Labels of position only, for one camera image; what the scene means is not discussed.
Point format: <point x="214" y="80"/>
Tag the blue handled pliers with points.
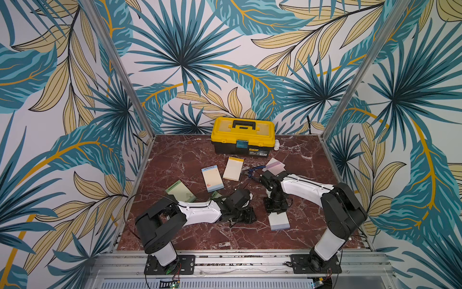
<point x="249" y="172"/>

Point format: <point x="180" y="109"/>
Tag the aluminium front rail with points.
<point x="242" y="269"/>

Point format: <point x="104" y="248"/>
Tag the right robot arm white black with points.
<point x="343" y="214"/>

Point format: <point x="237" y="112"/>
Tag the blue topped cream memo pad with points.
<point x="212" y="178"/>

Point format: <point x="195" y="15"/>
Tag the grey white memo pad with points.
<point x="278" y="221"/>

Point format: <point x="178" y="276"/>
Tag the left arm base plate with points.
<point x="183" y="265"/>

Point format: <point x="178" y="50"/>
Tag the small green memo pad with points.
<point x="215" y="196"/>

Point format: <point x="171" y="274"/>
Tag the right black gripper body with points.
<point x="276" y="204"/>

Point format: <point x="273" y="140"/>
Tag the yellow black toolbox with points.
<point x="243" y="137"/>

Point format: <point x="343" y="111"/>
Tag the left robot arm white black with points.
<point x="159" y="224"/>

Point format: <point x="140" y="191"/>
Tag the large green memo pad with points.
<point x="181" y="192"/>

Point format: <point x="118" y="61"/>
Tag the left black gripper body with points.
<point x="243" y="215"/>

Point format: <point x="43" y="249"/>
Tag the yellow topped cream memo pad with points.
<point x="233" y="169"/>

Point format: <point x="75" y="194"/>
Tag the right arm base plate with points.
<point x="313" y="264"/>

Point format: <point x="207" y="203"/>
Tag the small white bottle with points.
<point x="277" y="145"/>

